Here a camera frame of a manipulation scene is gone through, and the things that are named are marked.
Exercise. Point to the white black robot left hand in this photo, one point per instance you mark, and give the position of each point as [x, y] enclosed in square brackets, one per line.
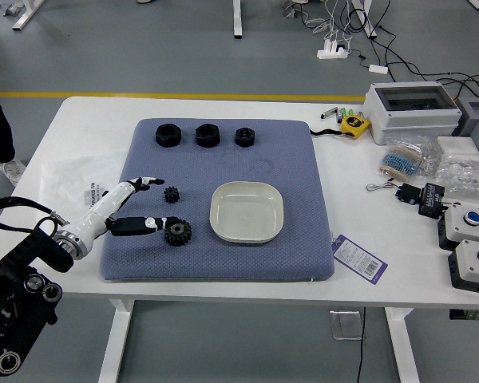
[104, 207]

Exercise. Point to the small black gear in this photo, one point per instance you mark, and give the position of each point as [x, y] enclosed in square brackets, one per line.
[170, 195]

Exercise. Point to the big black gear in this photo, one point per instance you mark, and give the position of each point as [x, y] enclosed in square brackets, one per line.
[180, 238]

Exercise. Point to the white square dish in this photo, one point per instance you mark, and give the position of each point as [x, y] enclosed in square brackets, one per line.
[245, 211]

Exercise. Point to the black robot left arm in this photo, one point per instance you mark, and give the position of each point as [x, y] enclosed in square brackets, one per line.
[28, 247]

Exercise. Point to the large black hex nut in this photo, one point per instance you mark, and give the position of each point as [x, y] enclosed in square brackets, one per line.
[167, 136]
[207, 136]

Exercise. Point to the small black hex nut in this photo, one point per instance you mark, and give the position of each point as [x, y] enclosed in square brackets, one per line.
[245, 138]

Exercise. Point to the blue and yellow button box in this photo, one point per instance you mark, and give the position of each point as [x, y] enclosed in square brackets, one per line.
[463, 229]

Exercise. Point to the red button box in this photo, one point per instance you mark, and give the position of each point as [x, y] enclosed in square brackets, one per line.
[469, 269]

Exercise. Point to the clear printed plastic bag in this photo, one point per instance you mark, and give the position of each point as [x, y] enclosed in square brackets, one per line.
[72, 179]

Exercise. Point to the white table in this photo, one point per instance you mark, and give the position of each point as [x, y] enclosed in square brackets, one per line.
[84, 115]

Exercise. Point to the blue-grey textured cushion mat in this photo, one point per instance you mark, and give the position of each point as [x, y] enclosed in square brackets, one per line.
[223, 167]

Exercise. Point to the white background table leg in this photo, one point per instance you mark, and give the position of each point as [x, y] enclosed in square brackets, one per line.
[26, 16]
[367, 20]
[237, 20]

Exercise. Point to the silver black pen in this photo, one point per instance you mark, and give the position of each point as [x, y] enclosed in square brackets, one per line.
[329, 113]

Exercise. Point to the purple paper tag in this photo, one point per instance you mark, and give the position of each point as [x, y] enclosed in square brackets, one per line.
[359, 259]

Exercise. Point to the white power strip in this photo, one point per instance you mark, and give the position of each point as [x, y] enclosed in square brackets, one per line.
[333, 52]

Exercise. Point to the strip of blue resistors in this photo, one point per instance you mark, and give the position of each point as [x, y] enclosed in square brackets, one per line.
[401, 161]

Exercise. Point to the white floor adapter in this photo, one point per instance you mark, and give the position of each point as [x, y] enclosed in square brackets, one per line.
[378, 68]

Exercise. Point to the black electronic relay module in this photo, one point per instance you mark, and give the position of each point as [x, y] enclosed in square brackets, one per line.
[432, 199]

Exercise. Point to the clear bag of small parts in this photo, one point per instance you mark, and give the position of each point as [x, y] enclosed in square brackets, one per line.
[429, 151]

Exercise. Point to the white foam block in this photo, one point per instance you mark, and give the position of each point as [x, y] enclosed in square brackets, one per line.
[457, 147]

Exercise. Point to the clear bubble bag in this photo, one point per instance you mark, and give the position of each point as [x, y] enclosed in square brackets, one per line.
[467, 175]

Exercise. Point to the table height control panel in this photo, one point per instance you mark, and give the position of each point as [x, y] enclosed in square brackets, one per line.
[471, 314]

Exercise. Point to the clear bracket under table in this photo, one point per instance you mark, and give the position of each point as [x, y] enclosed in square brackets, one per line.
[345, 325]

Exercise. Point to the grey electrical enclosure box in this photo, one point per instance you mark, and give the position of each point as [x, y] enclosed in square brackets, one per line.
[411, 119]

